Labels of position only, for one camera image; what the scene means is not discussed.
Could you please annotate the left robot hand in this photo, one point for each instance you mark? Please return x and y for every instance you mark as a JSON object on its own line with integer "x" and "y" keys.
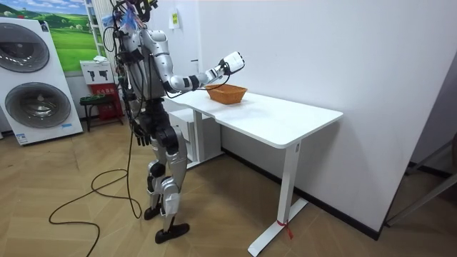
{"x": 141, "y": 135}

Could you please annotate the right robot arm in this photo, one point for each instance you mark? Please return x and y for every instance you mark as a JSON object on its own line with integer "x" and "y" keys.
{"x": 162, "y": 57}

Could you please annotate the red box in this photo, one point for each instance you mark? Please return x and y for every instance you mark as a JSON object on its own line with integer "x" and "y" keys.
{"x": 107, "y": 103}

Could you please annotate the small white item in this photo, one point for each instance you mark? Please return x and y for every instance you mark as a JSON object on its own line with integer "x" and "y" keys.
{"x": 100, "y": 58}

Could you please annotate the white desk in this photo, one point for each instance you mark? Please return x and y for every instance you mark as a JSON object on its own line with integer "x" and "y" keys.
{"x": 257, "y": 116}

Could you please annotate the robot body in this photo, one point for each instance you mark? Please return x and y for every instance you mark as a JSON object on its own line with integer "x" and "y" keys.
{"x": 137, "y": 76}

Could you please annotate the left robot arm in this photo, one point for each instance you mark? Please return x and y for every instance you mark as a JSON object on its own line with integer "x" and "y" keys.
{"x": 133, "y": 114}

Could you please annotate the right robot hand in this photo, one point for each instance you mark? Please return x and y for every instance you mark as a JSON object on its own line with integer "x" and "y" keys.
{"x": 235, "y": 61}

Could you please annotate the yellow wall label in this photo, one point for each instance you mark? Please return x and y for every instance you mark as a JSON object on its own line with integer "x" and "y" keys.
{"x": 174, "y": 18}

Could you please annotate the white drawer cabinet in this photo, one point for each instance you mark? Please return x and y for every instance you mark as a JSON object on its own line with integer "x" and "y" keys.
{"x": 184, "y": 130}

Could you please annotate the robot legs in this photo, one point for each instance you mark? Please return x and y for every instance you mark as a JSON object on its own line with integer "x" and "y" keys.
{"x": 171, "y": 157}

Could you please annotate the green item on stool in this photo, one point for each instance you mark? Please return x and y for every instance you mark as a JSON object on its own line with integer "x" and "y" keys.
{"x": 93, "y": 97}

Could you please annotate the white cardboard box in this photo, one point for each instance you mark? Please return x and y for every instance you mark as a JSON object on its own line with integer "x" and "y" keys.
{"x": 96, "y": 72}

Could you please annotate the white washing machine tower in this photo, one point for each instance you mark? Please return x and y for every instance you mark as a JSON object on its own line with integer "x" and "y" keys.
{"x": 34, "y": 82}

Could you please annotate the orange wicker basket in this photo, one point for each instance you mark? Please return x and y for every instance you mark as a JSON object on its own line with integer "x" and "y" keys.
{"x": 226, "y": 93}

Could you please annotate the green landscape wall poster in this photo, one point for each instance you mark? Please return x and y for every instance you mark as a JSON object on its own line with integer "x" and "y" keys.
{"x": 64, "y": 32}

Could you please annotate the grey metal frame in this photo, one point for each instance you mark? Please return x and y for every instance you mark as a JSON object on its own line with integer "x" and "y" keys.
{"x": 421, "y": 194}

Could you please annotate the white shelf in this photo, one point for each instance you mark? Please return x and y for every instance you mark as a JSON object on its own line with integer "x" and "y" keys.
{"x": 94, "y": 28}

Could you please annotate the dark low stool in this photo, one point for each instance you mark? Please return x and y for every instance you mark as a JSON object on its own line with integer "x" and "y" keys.
{"x": 98, "y": 107}

